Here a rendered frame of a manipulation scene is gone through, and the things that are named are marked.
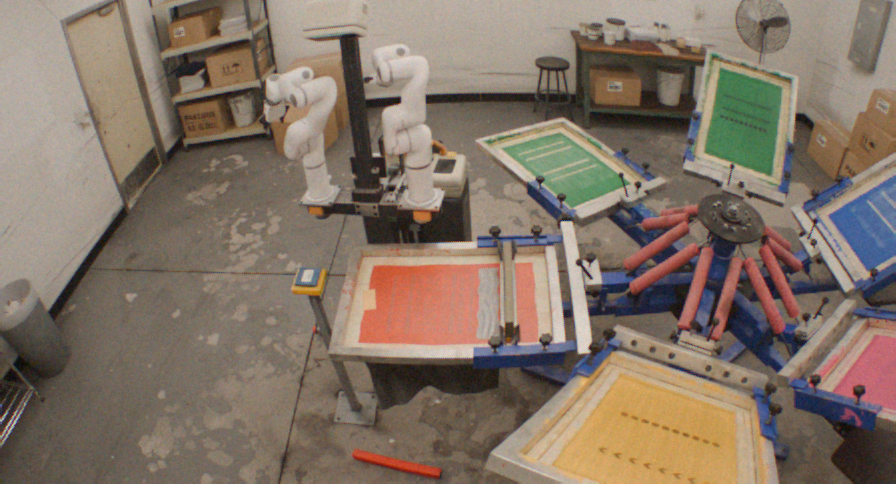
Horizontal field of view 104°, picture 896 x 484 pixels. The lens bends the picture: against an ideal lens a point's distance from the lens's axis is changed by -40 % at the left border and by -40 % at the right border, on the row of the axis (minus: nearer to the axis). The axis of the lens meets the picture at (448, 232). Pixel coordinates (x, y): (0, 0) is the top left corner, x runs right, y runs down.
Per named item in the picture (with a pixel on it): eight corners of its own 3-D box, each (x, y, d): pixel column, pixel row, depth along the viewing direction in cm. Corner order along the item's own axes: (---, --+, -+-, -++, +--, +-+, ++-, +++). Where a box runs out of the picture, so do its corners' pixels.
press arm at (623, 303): (400, 325, 202) (398, 315, 198) (402, 314, 207) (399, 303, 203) (705, 308, 192) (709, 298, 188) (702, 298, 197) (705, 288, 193)
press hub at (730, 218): (628, 448, 233) (707, 243, 150) (621, 390, 264) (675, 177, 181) (694, 438, 230) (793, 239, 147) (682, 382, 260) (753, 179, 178)
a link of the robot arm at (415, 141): (437, 165, 205) (433, 128, 195) (402, 174, 202) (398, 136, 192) (428, 153, 212) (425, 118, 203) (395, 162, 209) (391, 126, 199)
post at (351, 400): (334, 422, 261) (278, 296, 203) (339, 391, 279) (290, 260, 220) (373, 426, 260) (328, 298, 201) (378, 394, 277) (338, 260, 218)
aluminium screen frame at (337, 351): (330, 360, 177) (327, 353, 175) (355, 251, 223) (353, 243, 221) (565, 359, 171) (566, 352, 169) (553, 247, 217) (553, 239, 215)
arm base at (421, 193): (411, 183, 225) (408, 150, 216) (442, 184, 223) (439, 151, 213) (401, 206, 213) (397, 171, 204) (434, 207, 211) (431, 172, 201)
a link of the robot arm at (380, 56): (424, 73, 182) (382, 82, 178) (411, 84, 202) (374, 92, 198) (414, 33, 179) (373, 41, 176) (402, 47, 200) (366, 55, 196)
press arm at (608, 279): (582, 295, 188) (584, 285, 185) (580, 284, 193) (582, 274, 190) (625, 292, 187) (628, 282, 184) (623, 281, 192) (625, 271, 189)
